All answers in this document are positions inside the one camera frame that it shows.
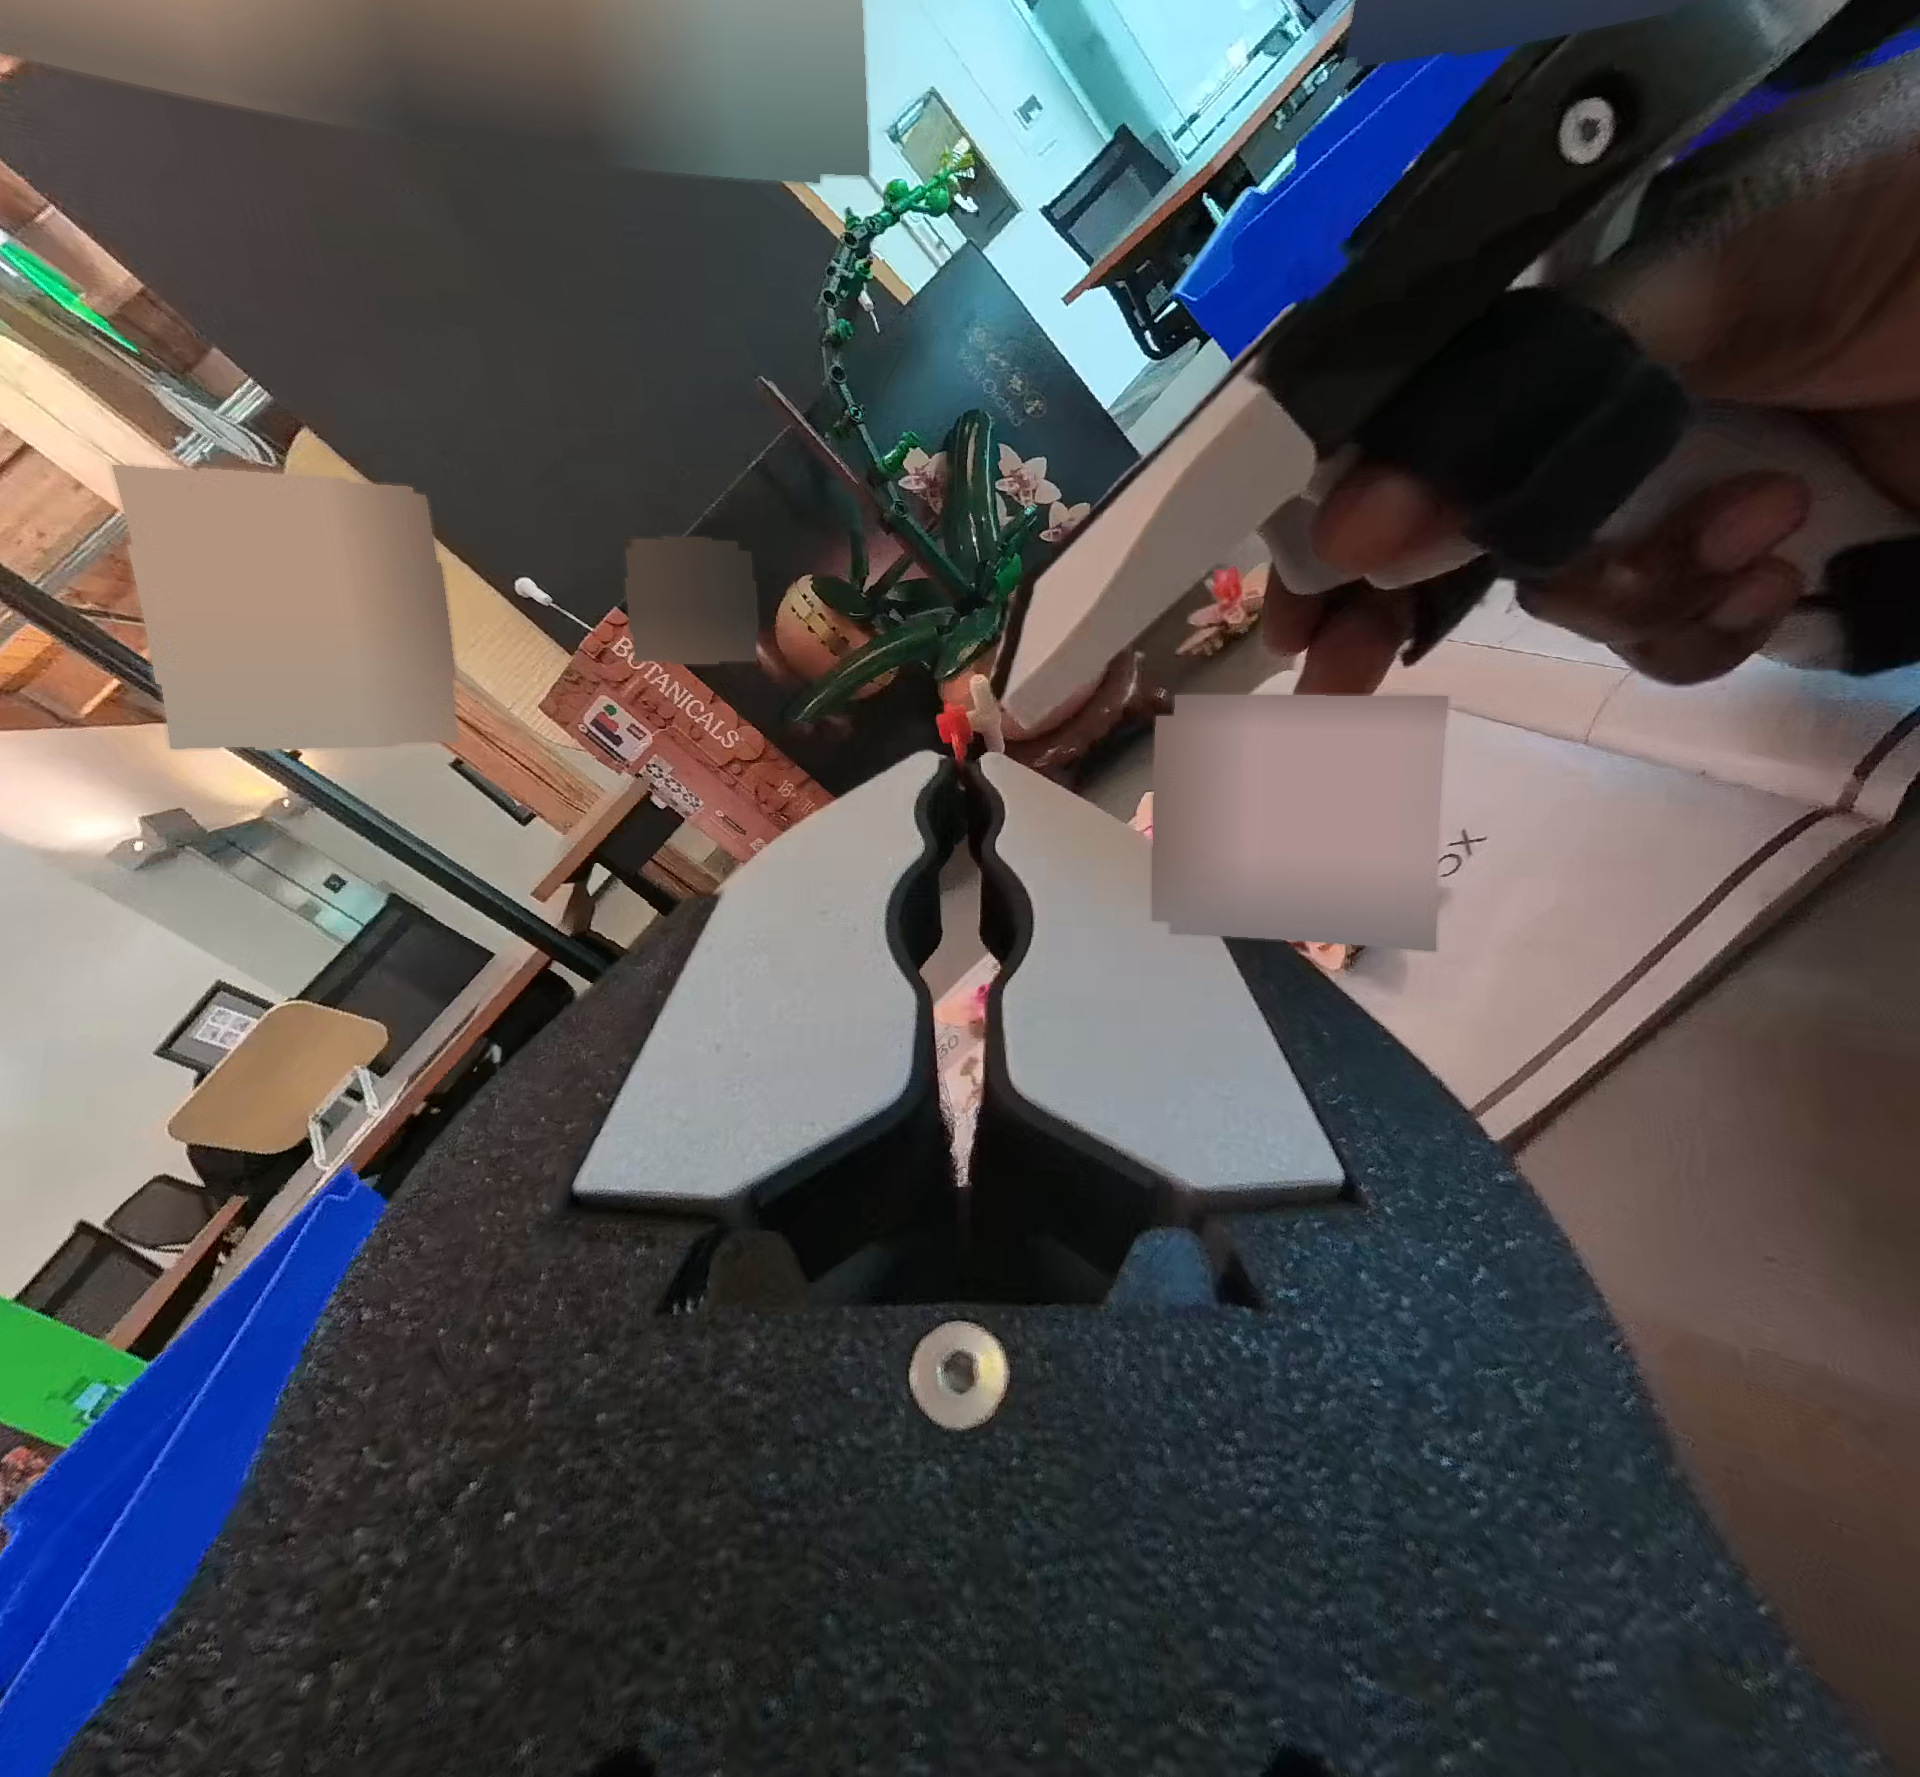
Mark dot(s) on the white desk mat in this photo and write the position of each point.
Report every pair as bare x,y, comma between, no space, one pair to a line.
1621,876

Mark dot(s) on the pink brick flower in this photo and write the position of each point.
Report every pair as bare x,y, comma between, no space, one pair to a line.
1225,599

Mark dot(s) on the large black box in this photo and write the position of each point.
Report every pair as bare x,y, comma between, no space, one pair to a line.
451,307

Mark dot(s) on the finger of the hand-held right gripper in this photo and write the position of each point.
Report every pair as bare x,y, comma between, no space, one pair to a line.
1141,549

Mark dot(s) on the small red brick piece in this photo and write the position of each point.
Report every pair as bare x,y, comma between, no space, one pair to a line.
950,727

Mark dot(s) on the beige wooden chair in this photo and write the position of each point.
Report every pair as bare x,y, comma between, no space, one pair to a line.
270,1079

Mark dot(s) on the black monitor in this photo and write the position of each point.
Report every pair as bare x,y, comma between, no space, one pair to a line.
397,972

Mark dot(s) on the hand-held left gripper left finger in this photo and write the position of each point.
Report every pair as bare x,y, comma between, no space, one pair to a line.
778,1027

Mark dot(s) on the black office chair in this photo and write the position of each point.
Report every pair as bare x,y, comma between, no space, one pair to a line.
144,1215
1116,194

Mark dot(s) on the blue plastic bin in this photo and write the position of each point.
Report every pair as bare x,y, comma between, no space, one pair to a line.
148,1478
1319,205

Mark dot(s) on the toy brick orchid plant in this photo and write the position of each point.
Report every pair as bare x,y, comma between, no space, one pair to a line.
975,467

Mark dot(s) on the green printed sheet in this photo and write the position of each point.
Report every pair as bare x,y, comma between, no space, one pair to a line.
61,1374

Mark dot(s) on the person's right hand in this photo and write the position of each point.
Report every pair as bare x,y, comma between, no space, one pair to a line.
1797,307

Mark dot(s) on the white swab stick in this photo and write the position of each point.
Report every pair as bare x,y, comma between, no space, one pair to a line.
546,597

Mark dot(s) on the small white brick piece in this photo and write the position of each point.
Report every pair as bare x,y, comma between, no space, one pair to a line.
984,709

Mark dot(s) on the small pink brick pieces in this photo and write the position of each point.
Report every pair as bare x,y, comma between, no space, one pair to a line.
1327,954

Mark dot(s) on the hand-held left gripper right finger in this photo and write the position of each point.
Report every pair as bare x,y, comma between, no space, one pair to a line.
1116,1042

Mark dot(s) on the brown printed cardboard box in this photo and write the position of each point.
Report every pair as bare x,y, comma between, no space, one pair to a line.
675,743

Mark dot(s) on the long wooden table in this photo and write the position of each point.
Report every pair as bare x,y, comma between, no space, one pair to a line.
433,1073

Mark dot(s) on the black picture frame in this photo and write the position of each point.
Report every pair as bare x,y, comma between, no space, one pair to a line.
221,1027

